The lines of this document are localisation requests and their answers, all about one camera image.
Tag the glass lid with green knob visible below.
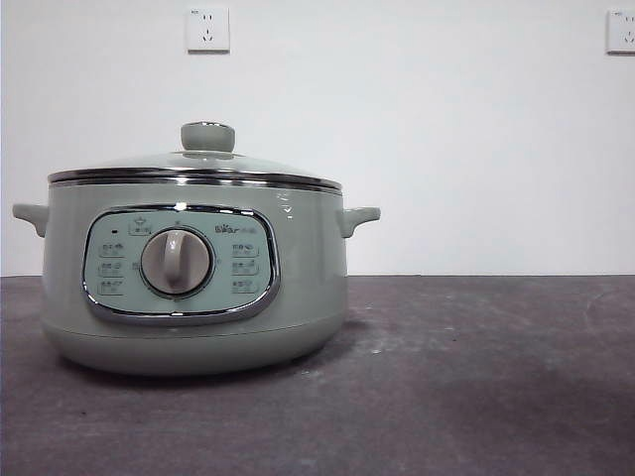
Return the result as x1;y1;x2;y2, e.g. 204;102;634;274
48;120;343;192

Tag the pale green electric cooking pot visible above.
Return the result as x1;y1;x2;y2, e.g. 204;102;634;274
12;174;382;376

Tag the white wall socket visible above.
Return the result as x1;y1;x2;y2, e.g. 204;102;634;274
186;6;231;55
604;8;635;56

